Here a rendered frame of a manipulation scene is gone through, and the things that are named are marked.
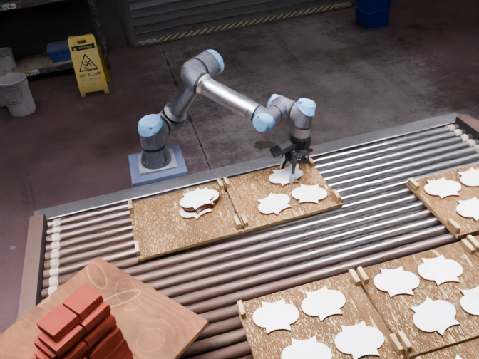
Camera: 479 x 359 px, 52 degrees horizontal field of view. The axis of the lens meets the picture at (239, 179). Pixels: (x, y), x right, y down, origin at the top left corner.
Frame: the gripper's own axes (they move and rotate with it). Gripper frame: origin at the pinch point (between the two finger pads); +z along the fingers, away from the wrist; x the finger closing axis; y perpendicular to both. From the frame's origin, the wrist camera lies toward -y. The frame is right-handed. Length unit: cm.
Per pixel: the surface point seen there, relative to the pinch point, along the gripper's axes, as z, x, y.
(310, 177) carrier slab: -1.6, -4.3, 9.9
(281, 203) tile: 1.7, -17.1, -7.9
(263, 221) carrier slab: 5.3, -23.3, -17.0
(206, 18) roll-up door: 59, 460, 77
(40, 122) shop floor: 129, 304, -119
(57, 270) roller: 27, -18, -94
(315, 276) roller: 5, -55, -9
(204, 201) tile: 5.7, -8.3, -37.4
